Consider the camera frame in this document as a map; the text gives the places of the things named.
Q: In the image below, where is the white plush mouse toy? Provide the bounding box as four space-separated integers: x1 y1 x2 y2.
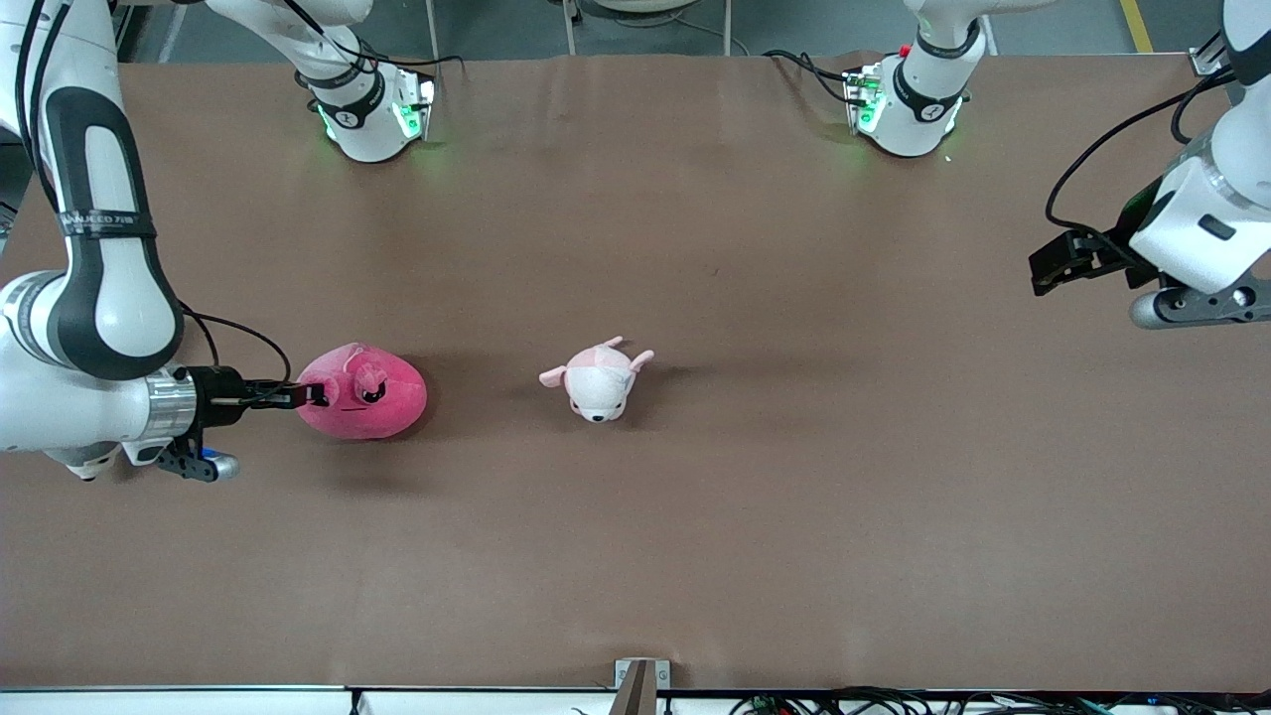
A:
539 336 656 424

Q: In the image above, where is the black right base cable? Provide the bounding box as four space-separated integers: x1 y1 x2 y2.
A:
283 0 468 76

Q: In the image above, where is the black base cable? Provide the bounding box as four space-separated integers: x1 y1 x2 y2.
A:
283 0 468 76
762 49 857 106

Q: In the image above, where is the black left base cable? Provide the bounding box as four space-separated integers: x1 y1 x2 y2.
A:
762 49 857 106

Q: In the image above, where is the pink round plush toy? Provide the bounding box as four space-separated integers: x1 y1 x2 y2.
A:
296 342 429 441

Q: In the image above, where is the grey metal camera bracket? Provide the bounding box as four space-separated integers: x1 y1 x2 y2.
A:
614 658 671 715

